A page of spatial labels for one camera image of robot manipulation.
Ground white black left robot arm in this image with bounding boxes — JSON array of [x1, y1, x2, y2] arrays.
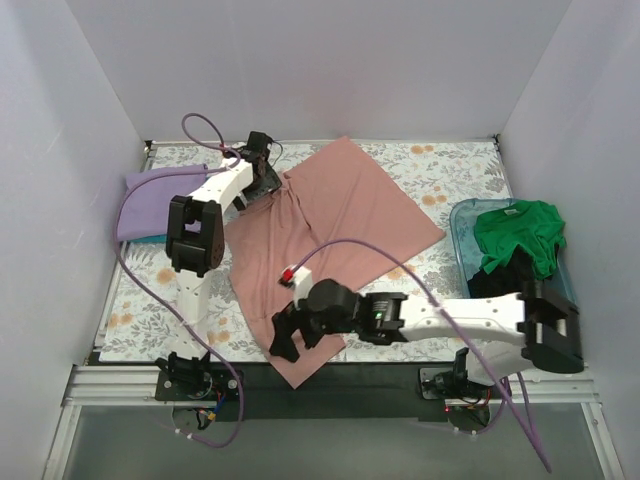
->
[[166, 146, 281, 358]]

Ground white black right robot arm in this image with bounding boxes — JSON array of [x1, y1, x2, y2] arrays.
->
[[269, 279, 584, 398]]

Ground folded teal t-shirt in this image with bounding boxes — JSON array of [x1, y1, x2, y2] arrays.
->
[[130, 235, 166, 244]]

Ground green t-shirt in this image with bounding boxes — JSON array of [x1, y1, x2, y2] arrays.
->
[[474, 200, 567, 280]]

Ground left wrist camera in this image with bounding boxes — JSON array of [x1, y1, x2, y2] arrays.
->
[[240, 131, 274, 161]]

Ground blue plastic bin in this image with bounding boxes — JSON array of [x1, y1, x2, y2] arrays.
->
[[450, 198, 575, 301]]

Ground black t-shirt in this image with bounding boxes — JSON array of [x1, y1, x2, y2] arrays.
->
[[467, 247, 535, 298]]

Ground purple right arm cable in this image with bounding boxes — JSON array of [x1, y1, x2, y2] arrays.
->
[[294, 238, 553, 474]]

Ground pink t-shirt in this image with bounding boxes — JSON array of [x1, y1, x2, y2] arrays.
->
[[224, 135, 447, 391]]

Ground floral patterned tablecloth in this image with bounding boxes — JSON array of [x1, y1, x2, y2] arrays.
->
[[95, 142, 511, 363]]

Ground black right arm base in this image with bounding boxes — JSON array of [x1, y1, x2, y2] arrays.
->
[[418, 347, 501, 407]]

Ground aluminium frame rail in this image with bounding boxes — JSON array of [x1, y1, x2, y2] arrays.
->
[[39, 139, 626, 480]]

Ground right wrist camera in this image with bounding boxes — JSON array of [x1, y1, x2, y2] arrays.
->
[[279, 265, 314, 306]]

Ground folded purple t-shirt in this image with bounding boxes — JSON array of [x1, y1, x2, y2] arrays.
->
[[117, 164, 207, 242]]

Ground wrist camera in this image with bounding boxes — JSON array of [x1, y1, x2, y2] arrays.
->
[[240, 131, 274, 161], [279, 265, 314, 306]]

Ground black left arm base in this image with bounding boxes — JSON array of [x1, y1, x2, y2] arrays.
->
[[154, 352, 244, 402]]

